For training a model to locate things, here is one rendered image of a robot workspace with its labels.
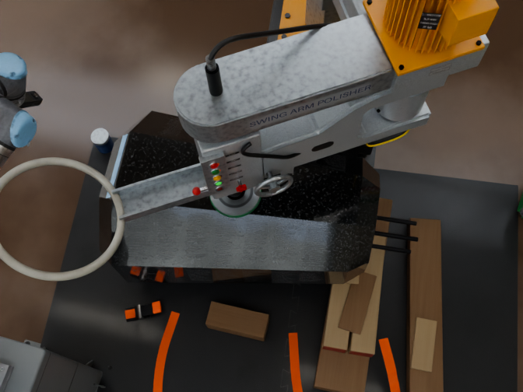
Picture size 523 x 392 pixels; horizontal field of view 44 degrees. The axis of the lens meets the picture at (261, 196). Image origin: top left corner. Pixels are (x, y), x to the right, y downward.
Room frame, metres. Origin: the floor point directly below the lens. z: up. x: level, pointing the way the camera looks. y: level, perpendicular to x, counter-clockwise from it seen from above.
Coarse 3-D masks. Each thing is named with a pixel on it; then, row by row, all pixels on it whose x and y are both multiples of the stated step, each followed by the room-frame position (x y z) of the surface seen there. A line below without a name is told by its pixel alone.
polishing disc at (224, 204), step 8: (248, 192) 0.98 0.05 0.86; (216, 200) 0.96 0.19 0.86; (224, 200) 0.95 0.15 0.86; (232, 200) 0.95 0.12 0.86; (240, 200) 0.95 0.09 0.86; (248, 200) 0.94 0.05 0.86; (256, 200) 0.94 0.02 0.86; (216, 208) 0.92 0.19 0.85; (224, 208) 0.91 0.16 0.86; (232, 208) 0.91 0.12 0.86; (240, 208) 0.91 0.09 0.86; (248, 208) 0.91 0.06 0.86
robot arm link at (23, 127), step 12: (0, 96) 0.93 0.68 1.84; (0, 108) 0.89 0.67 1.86; (12, 108) 0.89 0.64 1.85; (0, 120) 0.85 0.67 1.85; (12, 120) 0.85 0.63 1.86; (24, 120) 0.85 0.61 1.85; (0, 132) 0.82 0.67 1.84; (12, 132) 0.82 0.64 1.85; (24, 132) 0.83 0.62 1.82; (0, 144) 0.79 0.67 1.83; (12, 144) 0.80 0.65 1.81; (24, 144) 0.81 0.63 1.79; (0, 156) 0.77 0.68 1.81; (0, 168) 0.75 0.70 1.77
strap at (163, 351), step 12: (168, 324) 0.62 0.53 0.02; (168, 336) 0.56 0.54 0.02; (384, 348) 0.38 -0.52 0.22; (156, 360) 0.44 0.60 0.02; (384, 360) 0.32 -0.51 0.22; (156, 372) 0.38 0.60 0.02; (396, 372) 0.27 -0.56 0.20; (156, 384) 0.32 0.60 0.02; (300, 384) 0.26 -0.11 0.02; (396, 384) 0.22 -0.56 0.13
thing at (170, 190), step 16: (160, 176) 0.98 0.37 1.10; (176, 176) 0.99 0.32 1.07; (192, 176) 0.99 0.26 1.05; (112, 192) 0.93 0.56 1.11; (128, 192) 0.94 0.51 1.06; (144, 192) 0.94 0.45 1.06; (160, 192) 0.93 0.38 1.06; (176, 192) 0.93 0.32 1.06; (208, 192) 0.90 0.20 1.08; (128, 208) 0.87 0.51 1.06; (144, 208) 0.85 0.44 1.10; (160, 208) 0.86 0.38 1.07
